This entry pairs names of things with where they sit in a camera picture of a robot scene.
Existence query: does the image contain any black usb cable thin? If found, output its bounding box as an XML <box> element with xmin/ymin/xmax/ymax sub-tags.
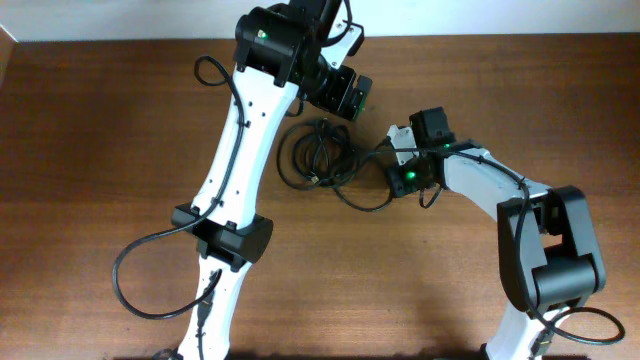
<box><xmin>292</xmin><ymin>122</ymin><xmax>396</xmax><ymax>213</ymax></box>

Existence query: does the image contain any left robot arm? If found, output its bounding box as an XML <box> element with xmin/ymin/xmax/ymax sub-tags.
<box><xmin>172</xmin><ymin>1</ymin><xmax>372</xmax><ymax>359</ymax></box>

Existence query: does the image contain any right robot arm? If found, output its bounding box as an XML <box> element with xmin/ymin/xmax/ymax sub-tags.
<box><xmin>385</xmin><ymin>107</ymin><xmax>606</xmax><ymax>359</ymax></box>

